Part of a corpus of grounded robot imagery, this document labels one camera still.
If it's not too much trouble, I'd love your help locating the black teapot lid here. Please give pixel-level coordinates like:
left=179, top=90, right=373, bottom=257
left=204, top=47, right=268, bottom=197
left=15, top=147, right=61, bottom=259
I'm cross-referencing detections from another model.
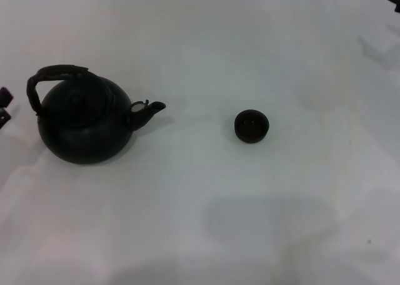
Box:
left=58, top=87, right=95, bottom=128

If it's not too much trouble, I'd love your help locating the black round teapot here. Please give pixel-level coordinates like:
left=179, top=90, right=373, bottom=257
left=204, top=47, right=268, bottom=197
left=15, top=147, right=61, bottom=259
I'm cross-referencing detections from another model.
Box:
left=26, top=64, right=167, bottom=166

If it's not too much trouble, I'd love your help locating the small black teacup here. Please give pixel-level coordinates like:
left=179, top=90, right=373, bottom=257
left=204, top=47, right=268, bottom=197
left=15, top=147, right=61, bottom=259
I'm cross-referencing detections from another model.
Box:
left=234, top=109, right=270, bottom=144

